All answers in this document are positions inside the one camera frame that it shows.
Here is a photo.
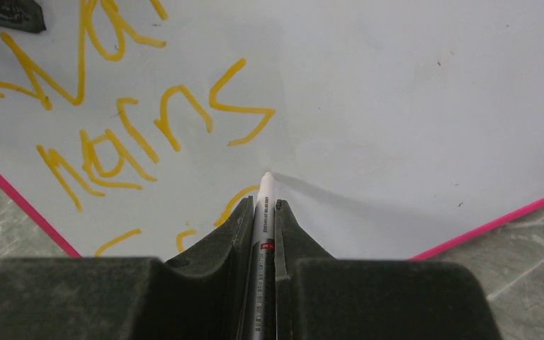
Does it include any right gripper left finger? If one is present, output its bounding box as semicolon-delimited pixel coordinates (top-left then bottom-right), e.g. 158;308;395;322
0;198;254;339

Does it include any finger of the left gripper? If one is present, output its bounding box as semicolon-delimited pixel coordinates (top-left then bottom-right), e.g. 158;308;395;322
0;0;46;34

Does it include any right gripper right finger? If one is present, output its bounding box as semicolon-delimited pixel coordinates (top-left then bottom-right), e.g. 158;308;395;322
275;200;502;339

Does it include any white marker pen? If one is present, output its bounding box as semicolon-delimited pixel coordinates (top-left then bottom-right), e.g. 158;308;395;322
240;172;276;339

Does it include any whiteboard with red rim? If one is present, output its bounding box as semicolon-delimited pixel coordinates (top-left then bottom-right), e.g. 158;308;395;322
0;1;544;259

